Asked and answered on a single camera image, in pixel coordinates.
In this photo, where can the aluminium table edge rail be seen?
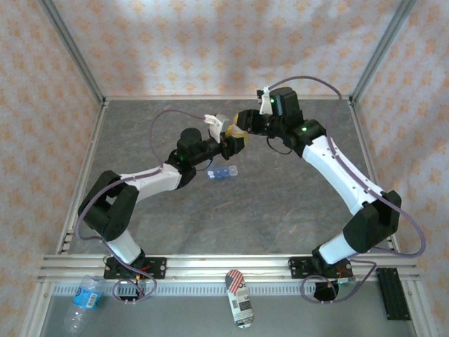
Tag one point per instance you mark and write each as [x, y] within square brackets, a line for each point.
[358, 123]
[175, 98]
[93, 140]

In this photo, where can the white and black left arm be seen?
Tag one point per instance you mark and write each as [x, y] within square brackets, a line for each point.
[115, 210]

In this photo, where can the blue weekly pill organizer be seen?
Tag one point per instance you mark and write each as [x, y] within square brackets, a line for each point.
[224, 172]

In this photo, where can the black ribbed plate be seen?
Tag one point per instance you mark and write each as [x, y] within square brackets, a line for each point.
[393, 295]

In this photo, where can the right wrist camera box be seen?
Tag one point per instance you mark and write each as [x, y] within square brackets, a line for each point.
[265, 102]

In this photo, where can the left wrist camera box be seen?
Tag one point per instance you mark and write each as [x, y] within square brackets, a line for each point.
[217, 126]

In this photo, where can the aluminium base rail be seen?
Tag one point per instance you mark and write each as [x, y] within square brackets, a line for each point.
[228, 265]

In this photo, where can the small black rail bracket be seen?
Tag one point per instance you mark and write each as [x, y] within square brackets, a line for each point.
[65, 241]

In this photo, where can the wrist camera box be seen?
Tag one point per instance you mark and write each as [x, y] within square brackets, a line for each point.
[265, 102]
[217, 126]

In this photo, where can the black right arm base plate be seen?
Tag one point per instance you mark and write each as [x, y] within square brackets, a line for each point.
[300, 267]

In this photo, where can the clear plastic water bottle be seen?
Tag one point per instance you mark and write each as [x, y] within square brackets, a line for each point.
[84, 302]

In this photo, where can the aluminium frame post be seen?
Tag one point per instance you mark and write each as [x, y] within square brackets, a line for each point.
[382, 49]
[73, 52]

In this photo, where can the small green circuit board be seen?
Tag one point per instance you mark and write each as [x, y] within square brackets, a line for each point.
[347, 280]

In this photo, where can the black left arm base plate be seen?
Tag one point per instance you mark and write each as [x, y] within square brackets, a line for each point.
[158, 267]

